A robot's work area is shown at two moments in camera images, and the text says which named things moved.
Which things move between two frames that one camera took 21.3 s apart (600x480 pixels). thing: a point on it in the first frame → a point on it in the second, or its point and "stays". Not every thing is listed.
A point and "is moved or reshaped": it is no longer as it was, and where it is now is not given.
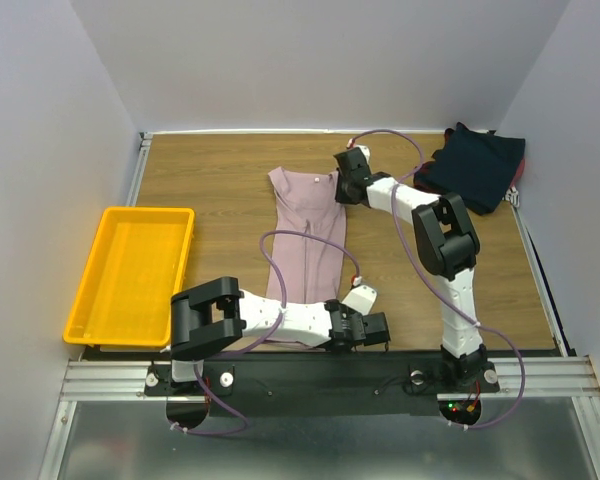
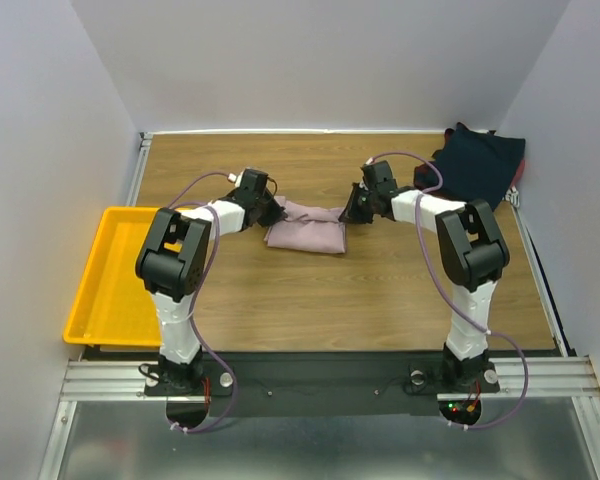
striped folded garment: [513, 196] stays
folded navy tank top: [478, 167] stays
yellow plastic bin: [138, 263] stays
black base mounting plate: [303, 384] stays
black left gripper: [352, 312] → [277, 214]
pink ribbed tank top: [310, 266] is moved or reshaped
